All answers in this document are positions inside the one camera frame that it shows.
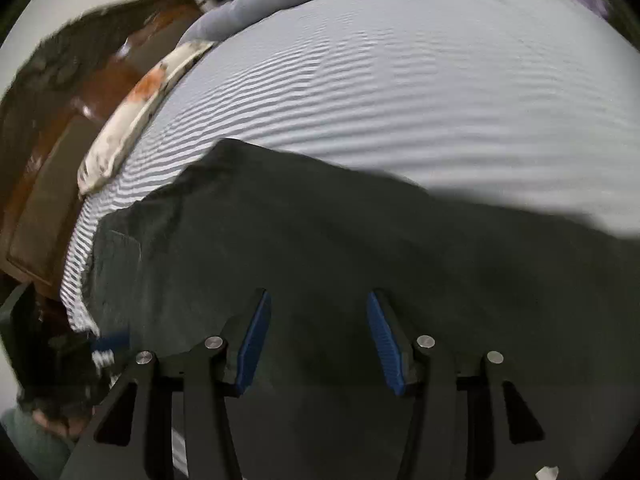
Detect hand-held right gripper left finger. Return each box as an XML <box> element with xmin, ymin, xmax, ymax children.
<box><xmin>60</xmin><ymin>287</ymin><xmax>273</xmax><ymax>480</ymax></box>

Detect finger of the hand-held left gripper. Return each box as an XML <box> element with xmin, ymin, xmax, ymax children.
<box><xmin>91</xmin><ymin>331</ymin><xmax>133</xmax><ymax>362</ymax></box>

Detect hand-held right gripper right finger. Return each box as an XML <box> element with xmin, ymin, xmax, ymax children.
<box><xmin>366</xmin><ymin>288</ymin><xmax>582</xmax><ymax>480</ymax></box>

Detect dark grey denim pants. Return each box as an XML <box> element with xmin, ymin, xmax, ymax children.
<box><xmin>82</xmin><ymin>137</ymin><xmax>640</xmax><ymax>480</ymax></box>

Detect person's left forearm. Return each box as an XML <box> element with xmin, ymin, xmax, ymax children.
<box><xmin>0</xmin><ymin>407</ymin><xmax>73</xmax><ymax>480</ymax></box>

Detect person's left hand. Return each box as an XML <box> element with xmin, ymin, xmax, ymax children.
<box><xmin>17</xmin><ymin>384</ymin><xmax>109</xmax><ymax>442</ymax></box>

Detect carved wooden headboard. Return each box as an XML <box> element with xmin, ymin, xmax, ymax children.
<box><xmin>0</xmin><ymin>0</ymin><xmax>207</xmax><ymax>303</ymax></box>

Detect floral pillow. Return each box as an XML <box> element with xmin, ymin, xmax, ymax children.
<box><xmin>77</xmin><ymin>40</ymin><xmax>217</xmax><ymax>197</ymax></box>

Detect bed with striped sheet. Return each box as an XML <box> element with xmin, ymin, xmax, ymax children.
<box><xmin>59</xmin><ymin>0</ymin><xmax>640</xmax><ymax>336</ymax></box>

